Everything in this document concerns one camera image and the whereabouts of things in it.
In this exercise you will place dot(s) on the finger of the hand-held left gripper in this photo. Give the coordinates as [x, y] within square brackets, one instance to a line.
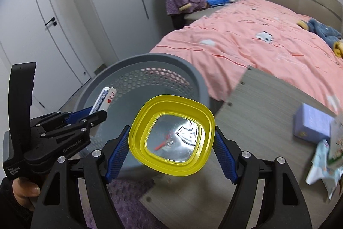
[77, 115]
[92, 120]

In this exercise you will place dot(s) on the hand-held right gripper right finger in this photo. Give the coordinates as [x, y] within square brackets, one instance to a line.
[225, 156]

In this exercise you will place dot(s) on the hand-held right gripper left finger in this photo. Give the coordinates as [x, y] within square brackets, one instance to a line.
[118, 155]

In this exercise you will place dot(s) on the playing cards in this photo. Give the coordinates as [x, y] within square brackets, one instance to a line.
[105, 99]

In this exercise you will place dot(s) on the grey perforated basket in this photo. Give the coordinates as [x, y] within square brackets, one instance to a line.
[126, 84]

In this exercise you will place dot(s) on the yellow plastic cup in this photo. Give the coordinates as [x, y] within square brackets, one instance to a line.
[171, 135]

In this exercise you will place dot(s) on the person's left hand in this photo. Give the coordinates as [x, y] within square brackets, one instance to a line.
[26, 190]

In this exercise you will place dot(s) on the purple fluffy rug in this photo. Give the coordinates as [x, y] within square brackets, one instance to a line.
[126, 204]

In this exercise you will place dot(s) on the white door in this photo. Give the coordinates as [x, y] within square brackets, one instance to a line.
[32, 44]

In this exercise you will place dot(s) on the purple cardboard box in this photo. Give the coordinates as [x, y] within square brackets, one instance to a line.
[310, 121]

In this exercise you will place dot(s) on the crumpled plastic wrapper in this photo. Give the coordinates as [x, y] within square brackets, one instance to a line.
[320, 167]

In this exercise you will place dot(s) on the green and white packet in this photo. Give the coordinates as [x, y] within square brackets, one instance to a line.
[336, 143]

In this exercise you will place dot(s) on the pink printed blanket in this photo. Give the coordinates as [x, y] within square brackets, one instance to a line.
[241, 44]

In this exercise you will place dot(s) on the beige chair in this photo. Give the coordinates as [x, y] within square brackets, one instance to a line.
[195, 14]

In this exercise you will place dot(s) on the blue box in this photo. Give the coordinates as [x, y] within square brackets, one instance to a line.
[216, 1]

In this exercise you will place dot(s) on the blue plush garment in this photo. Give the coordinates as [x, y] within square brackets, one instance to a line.
[323, 30]

